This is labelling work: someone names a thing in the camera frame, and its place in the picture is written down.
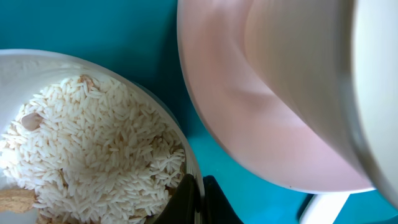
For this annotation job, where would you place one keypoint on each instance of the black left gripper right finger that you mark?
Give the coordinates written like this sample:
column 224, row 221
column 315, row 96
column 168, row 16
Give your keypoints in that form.
column 217, row 208

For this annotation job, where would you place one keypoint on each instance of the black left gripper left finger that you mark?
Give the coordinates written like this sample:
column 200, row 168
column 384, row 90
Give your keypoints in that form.
column 182, row 206

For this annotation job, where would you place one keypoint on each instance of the cooked rice with peanuts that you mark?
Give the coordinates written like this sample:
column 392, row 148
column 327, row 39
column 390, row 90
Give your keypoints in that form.
column 93, row 151

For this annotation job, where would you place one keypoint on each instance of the white cup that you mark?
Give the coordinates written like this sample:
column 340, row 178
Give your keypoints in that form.
column 334, row 64

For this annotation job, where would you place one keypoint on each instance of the white bowl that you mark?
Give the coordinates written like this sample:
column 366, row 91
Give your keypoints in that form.
column 23, row 74

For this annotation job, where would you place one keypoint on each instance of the pink saucer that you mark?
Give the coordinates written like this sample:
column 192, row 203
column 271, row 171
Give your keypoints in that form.
column 242, row 114

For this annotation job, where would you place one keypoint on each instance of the white plastic fork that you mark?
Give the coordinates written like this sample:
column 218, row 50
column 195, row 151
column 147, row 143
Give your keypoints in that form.
column 323, row 208

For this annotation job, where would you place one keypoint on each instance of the teal plastic tray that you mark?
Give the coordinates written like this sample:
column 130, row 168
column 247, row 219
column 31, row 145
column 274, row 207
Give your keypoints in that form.
column 138, row 41

